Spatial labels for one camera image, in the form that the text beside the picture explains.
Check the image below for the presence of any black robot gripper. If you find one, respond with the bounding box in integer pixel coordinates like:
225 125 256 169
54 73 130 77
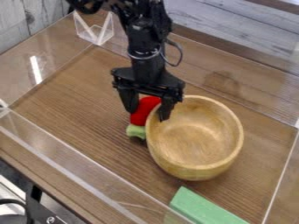
110 57 184 122

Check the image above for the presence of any red plush strawberry toy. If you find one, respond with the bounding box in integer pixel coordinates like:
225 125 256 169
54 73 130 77
125 96 161 140

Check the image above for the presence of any wooden bowl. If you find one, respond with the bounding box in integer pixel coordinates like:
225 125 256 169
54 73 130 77
145 95 244 181

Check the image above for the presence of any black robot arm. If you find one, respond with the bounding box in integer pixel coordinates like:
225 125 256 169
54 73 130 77
110 0 184 121

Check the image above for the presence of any green foam block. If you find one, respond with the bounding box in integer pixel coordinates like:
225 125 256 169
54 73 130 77
169 186 249 224

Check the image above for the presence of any black cable loop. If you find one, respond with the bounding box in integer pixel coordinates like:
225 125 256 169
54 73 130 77
160 38 184 67

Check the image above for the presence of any clear acrylic corner bracket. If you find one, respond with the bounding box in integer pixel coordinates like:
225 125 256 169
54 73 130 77
71 11 114 46

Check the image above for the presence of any clear acrylic front wall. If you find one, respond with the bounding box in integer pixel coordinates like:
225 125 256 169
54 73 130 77
0 108 192 224

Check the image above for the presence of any black thick cable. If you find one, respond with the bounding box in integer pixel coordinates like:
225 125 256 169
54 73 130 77
65 0 109 15

